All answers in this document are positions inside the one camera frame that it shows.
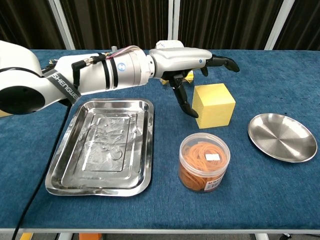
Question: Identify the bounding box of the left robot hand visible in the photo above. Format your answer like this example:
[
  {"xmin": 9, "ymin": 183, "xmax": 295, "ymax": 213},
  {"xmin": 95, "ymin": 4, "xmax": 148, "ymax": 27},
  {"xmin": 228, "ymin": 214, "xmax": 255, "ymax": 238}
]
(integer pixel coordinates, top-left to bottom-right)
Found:
[{"xmin": 149, "ymin": 46, "xmax": 240, "ymax": 119}]

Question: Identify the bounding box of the yellow foam cube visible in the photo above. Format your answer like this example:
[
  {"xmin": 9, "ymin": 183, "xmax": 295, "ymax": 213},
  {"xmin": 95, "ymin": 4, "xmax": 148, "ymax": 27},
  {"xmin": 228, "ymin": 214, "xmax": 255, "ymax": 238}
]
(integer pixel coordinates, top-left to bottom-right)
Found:
[{"xmin": 191, "ymin": 83, "xmax": 236, "ymax": 130}]

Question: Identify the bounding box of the clear tub of rubber bands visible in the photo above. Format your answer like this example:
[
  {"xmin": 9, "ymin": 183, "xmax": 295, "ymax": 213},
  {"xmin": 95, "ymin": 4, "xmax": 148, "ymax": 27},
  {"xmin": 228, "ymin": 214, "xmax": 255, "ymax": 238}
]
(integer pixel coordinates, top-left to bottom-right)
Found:
[{"xmin": 178, "ymin": 132, "xmax": 231, "ymax": 193}]

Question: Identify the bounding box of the white yellow paper bag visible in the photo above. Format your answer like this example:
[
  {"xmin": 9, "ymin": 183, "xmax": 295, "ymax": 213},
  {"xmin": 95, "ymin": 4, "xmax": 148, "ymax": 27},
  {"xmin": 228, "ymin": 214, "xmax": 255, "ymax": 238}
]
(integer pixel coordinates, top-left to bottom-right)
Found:
[{"xmin": 155, "ymin": 39, "xmax": 195, "ymax": 86}]

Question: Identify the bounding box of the dark pleated curtain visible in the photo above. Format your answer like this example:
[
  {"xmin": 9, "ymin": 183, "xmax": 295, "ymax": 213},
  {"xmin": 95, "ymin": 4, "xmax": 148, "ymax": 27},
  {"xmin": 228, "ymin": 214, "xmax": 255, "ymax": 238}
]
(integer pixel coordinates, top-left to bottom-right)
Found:
[
  {"xmin": 273, "ymin": 0, "xmax": 320, "ymax": 51},
  {"xmin": 0, "ymin": 0, "xmax": 66, "ymax": 51},
  {"xmin": 177, "ymin": 0, "xmax": 285, "ymax": 50},
  {"xmin": 59, "ymin": 0, "xmax": 173, "ymax": 50}
]

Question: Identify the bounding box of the rectangular steel tray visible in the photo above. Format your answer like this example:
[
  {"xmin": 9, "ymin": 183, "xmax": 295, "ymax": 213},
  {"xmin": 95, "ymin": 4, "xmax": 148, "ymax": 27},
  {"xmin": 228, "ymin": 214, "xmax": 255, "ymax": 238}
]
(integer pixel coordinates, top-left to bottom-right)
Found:
[{"xmin": 44, "ymin": 98, "xmax": 155, "ymax": 198}]

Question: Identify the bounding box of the round metal plate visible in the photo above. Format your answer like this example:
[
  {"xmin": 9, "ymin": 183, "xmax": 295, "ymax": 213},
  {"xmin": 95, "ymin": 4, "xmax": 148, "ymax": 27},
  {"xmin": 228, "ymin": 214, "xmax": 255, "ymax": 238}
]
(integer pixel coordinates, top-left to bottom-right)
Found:
[{"xmin": 247, "ymin": 113, "xmax": 318, "ymax": 163}]

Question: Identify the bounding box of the blue table cloth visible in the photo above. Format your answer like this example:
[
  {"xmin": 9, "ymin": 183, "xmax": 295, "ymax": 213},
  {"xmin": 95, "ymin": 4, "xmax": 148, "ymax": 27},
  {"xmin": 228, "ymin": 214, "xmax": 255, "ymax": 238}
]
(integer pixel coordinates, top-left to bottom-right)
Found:
[{"xmin": 0, "ymin": 49, "xmax": 320, "ymax": 230}]

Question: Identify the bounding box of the orange block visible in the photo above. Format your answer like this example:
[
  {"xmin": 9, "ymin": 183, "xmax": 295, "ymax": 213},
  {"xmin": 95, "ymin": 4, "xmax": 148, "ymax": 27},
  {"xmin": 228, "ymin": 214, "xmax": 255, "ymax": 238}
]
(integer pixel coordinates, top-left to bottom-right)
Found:
[{"xmin": 79, "ymin": 233, "xmax": 103, "ymax": 240}]

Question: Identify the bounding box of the white frame post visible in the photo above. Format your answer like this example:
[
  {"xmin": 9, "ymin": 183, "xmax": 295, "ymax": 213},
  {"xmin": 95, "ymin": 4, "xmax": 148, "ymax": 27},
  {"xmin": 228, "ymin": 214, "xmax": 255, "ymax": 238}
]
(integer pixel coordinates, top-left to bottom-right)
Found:
[
  {"xmin": 167, "ymin": 0, "xmax": 181, "ymax": 42},
  {"xmin": 47, "ymin": 0, "xmax": 76, "ymax": 50},
  {"xmin": 264, "ymin": 0, "xmax": 297, "ymax": 51}
]

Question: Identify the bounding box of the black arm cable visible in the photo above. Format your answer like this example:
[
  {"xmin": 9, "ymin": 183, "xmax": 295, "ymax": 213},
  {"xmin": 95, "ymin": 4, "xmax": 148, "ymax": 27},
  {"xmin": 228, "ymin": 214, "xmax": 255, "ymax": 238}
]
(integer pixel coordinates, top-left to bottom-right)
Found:
[{"xmin": 11, "ymin": 99, "xmax": 73, "ymax": 240}]

